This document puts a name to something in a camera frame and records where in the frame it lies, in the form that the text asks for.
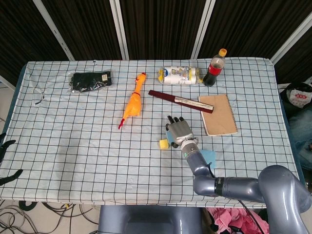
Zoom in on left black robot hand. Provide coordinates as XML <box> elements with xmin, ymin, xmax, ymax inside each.
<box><xmin>0</xmin><ymin>133</ymin><xmax>24</xmax><ymax>186</ymax></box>

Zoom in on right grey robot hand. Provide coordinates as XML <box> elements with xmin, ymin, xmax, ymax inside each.
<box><xmin>166</xmin><ymin>116</ymin><xmax>195</xmax><ymax>148</ymax></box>

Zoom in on dark red folded fan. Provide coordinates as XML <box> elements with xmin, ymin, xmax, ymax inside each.
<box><xmin>148</xmin><ymin>89</ymin><xmax>215</xmax><ymax>114</ymax></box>

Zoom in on large blue foam block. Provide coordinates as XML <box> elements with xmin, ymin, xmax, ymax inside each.
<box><xmin>198</xmin><ymin>149</ymin><xmax>217</xmax><ymax>169</ymax></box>

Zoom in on brown spiral notebook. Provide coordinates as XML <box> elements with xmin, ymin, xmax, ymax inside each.
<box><xmin>197</xmin><ymin>94</ymin><xmax>239</xmax><ymax>137</ymax></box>

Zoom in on orange rubber chicken toy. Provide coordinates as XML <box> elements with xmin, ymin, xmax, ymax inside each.
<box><xmin>118</xmin><ymin>72</ymin><xmax>149</xmax><ymax>130</ymax></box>

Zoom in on white cups in plastic pack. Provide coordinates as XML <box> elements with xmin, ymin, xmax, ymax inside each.
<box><xmin>157</xmin><ymin>65</ymin><xmax>203</xmax><ymax>86</ymax></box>

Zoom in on cola bottle with red label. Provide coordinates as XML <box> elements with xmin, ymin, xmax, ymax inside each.
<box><xmin>202</xmin><ymin>48</ymin><xmax>228</xmax><ymax>87</ymax></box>

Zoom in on checkered light blue tablecloth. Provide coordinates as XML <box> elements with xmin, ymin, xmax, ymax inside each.
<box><xmin>0</xmin><ymin>58</ymin><xmax>302</xmax><ymax>209</ymax></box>

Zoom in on blue-grey robot torso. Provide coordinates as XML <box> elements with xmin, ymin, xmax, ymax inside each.
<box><xmin>97</xmin><ymin>205</ymin><xmax>203</xmax><ymax>234</ymax></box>

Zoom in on pink cloth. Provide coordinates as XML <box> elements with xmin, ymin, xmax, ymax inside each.
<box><xmin>207</xmin><ymin>207</ymin><xmax>270</xmax><ymax>234</ymax></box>

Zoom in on black gloves in plastic bag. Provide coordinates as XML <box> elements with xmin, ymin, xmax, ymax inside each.
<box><xmin>68</xmin><ymin>70</ymin><xmax>113</xmax><ymax>93</ymax></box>

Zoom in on person in blue jeans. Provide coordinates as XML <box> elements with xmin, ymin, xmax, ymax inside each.
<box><xmin>288</xmin><ymin>107</ymin><xmax>312</xmax><ymax>171</ymax></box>

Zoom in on white bag with red print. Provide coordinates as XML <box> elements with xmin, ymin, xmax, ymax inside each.
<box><xmin>277</xmin><ymin>81</ymin><xmax>312</xmax><ymax>110</ymax></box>

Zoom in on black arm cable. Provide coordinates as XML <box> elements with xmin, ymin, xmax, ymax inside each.
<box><xmin>206</xmin><ymin>162</ymin><xmax>217</xmax><ymax>178</ymax></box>

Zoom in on thin black white cord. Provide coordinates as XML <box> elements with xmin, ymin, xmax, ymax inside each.
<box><xmin>33</xmin><ymin>88</ymin><xmax>46</xmax><ymax>106</ymax></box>

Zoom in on white partition frame post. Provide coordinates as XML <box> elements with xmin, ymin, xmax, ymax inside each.
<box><xmin>0</xmin><ymin>74</ymin><xmax>16</xmax><ymax>90</ymax></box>
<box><xmin>109</xmin><ymin>0</ymin><xmax>130</xmax><ymax>60</ymax></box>
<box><xmin>33</xmin><ymin>0</ymin><xmax>75</xmax><ymax>61</ymax></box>
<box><xmin>269</xmin><ymin>17</ymin><xmax>312</xmax><ymax>64</ymax></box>
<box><xmin>191</xmin><ymin>0</ymin><xmax>216</xmax><ymax>59</ymax></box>

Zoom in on tangle of floor cables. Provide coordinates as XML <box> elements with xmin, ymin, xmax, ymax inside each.
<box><xmin>0</xmin><ymin>199</ymin><xmax>98</xmax><ymax>234</ymax></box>

